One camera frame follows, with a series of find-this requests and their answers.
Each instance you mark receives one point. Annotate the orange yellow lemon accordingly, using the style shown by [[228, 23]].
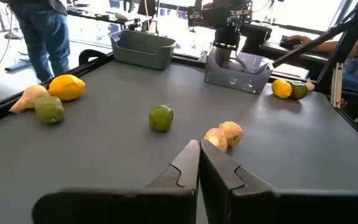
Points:
[[67, 87]]

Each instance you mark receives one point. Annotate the person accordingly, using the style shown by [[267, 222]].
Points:
[[337, 46], [42, 37]]

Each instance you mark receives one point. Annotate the translucent grey plastic basket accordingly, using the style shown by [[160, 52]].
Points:
[[238, 81]]

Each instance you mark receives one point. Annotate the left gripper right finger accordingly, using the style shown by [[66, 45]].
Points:
[[244, 205]]

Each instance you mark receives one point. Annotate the large dark green lime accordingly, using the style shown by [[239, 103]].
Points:
[[299, 91]]

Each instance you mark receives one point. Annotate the green grey plastic basket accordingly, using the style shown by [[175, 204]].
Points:
[[141, 53]]

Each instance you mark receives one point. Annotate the small pale garlic bulb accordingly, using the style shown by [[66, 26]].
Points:
[[310, 85]]

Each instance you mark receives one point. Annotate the grey floor stand base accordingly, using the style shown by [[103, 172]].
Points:
[[17, 66]]

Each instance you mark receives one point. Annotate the black desk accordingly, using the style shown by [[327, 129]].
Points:
[[291, 54]]

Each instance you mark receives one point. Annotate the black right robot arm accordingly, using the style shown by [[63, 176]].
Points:
[[227, 37]]

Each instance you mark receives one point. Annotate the silver aluminium extrusion bar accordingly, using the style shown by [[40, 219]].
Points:
[[337, 85]]

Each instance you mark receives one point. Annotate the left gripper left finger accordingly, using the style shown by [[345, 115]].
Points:
[[166, 205]]

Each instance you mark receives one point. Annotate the black computer mouse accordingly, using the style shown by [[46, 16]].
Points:
[[287, 43]]

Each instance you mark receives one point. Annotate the white background desk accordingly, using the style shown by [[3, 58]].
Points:
[[104, 15]]

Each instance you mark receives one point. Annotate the tan garlic bulb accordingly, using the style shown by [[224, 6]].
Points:
[[26, 99], [233, 132]]

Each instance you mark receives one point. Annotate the grey tripod stand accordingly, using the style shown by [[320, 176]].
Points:
[[3, 21]]

